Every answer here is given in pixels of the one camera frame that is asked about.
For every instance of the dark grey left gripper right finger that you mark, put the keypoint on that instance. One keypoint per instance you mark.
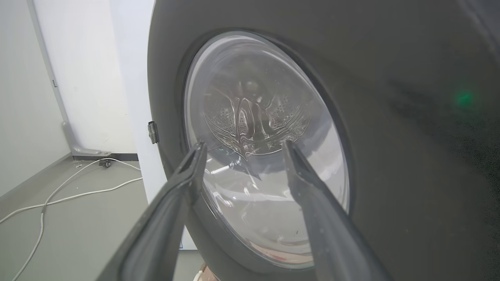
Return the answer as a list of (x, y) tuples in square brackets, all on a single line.
[(332, 238)]

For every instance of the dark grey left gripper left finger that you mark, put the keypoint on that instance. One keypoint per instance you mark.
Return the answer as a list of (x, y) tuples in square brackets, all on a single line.
[(156, 234)]

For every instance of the dark grey washing machine door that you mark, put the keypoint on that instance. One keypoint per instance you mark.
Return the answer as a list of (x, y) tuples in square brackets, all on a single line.
[(390, 175)]

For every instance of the white washing machine body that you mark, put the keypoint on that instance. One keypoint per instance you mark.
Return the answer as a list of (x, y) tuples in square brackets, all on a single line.
[(133, 78)]

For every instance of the small black caster wheel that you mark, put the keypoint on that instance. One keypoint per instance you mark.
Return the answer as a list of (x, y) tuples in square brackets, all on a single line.
[(104, 162)]

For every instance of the white partition panel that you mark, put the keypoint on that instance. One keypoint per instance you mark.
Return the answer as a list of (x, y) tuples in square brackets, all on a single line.
[(84, 70)]

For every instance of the grey partition foot bracket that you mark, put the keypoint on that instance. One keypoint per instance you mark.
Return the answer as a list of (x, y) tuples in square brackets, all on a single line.
[(80, 146)]

